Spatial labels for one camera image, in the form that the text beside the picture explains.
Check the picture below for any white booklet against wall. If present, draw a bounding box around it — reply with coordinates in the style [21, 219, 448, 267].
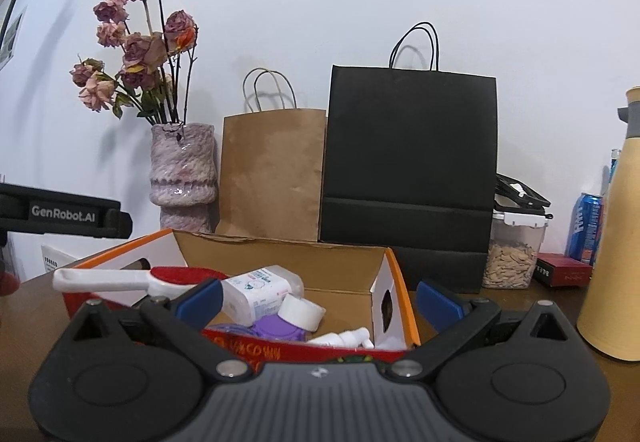
[41, 245, 78, 273]

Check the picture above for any black folded item on container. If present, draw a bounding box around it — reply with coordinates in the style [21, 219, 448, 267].
[494, 173, 553, 219]

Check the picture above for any dried pink rose bouquet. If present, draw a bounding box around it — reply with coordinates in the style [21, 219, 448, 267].
[70, 0, 200, 125]

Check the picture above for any black paper bag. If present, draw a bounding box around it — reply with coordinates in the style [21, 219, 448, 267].
[319, 21, 498, 293]

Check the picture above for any tan thermos jug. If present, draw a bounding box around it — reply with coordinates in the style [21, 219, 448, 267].
[577, 87, 639, 362]

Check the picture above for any red and black small box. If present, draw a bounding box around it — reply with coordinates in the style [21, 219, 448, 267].
[533, 253, 592, 289]

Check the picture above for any blue drink can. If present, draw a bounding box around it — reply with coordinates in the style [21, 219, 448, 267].
[565, 193, 603, 265]

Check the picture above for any pink marbled ceramic vase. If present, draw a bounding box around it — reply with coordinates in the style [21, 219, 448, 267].
[150, 123, 218, 234]

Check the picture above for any white spray bottle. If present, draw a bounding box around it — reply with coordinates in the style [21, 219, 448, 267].
[307, 327, 374, 349]

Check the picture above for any orange and white cardboard box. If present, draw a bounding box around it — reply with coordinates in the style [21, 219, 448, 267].
[76, 229, 420, 362]

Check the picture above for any purple bottle with white cap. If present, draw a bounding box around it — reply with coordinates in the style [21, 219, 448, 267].
[209, 295, 326, 342]

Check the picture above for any clear container with seeds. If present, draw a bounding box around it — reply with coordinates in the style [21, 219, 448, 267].
[482, 211, 549, 289]

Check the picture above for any translucent rectangular plastic bottle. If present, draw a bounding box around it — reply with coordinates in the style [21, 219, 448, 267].
[221, 265, 304, 327]

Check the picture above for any person's left hand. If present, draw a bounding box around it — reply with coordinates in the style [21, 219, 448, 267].
[0, 269, 21, 297]

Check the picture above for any brown paper bag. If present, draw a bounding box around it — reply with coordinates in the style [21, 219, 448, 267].
[214, 66, 328, 243]

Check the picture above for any red and white lint brush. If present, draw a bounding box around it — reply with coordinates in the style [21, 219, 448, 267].
[52, 266, 228, 299]

